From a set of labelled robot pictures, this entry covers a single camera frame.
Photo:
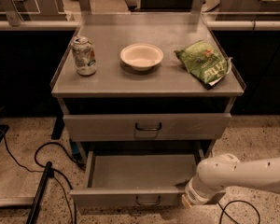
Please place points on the white paper bowl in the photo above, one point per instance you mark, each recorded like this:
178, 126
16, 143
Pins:
141, 56

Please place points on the crushed white soda can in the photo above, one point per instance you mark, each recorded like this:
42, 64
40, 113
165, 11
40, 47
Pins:
83, 53

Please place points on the grey top drawer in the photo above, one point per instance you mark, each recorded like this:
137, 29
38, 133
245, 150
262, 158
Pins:
202, 126

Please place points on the black floor bar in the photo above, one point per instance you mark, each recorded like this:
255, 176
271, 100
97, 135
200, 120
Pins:
33, 214

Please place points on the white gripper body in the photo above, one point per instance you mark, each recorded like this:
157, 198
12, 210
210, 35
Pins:
193, 192

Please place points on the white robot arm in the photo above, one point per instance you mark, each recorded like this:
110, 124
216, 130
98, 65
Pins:
214, 174

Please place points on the grey metal drawer cabinet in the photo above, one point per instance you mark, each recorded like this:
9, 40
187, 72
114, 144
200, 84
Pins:
165, 89

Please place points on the green chip bag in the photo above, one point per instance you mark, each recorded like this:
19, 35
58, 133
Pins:
204, 62

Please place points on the white horizontal rail pipe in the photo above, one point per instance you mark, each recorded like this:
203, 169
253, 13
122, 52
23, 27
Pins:
212, 25

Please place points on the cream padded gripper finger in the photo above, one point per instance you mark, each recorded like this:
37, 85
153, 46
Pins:
185, 201

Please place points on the grey drawer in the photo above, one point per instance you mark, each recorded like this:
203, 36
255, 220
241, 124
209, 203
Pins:
202, 126
142, 180

